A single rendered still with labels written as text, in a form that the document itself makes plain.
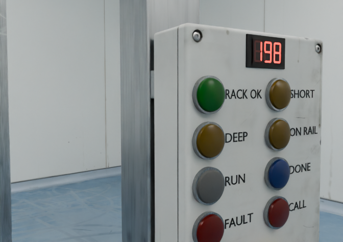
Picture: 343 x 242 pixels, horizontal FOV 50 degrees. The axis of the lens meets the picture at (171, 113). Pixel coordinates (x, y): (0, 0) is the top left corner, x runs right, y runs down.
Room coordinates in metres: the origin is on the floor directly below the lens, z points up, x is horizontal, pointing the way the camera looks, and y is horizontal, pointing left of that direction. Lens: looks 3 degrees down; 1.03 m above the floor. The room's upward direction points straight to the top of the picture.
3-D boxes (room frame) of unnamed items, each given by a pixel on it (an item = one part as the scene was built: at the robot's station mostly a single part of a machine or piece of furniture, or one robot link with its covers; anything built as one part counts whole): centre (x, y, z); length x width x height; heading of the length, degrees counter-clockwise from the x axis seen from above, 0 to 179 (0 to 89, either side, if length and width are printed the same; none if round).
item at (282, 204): (0.33, -0.10, 0.92); 0.03 x 0.01 x 0.03; 123
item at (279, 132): (0.33, -0.10, 0.99); 0.03 x 0.01 x 0.03; 123
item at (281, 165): (0.33, -0.10, 0.96); 0.03 x 0.01 x 0.03; 123
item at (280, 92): (0.33, -0.10, 1.03); 0.03 x 0.01 x 0.03; 123
